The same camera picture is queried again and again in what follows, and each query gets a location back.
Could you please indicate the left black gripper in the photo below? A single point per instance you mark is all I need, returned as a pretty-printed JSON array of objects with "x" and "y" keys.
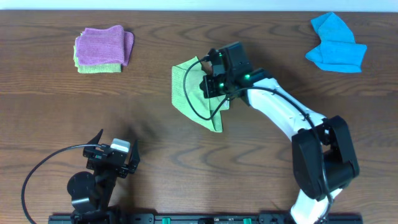
[{"x": 134, "y": 162}]

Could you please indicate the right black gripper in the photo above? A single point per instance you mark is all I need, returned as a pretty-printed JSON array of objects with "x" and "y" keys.
[{"x": 207, "y": 86}]

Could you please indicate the light green microfiber cloth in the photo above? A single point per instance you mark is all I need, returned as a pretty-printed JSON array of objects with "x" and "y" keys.
[{"x": 203, "y": 106}]

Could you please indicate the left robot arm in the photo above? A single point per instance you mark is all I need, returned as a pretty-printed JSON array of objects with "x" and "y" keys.
[{"x": 91, "y": 192}]

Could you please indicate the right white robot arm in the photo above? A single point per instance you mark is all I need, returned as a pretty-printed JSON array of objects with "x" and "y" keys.
[{"x": 324, "y": 160}]

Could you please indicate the green folded cloth under purple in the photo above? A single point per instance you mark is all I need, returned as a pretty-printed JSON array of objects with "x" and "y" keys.
[{"x": 101, "y": 68}]

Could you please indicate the blue crumpled cloth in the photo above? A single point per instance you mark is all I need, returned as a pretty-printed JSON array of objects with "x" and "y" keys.
[{"x": 338, "y": 50}]

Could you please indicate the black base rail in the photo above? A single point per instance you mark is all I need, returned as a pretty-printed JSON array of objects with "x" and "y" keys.
[{"x": 263, "y": 218}]

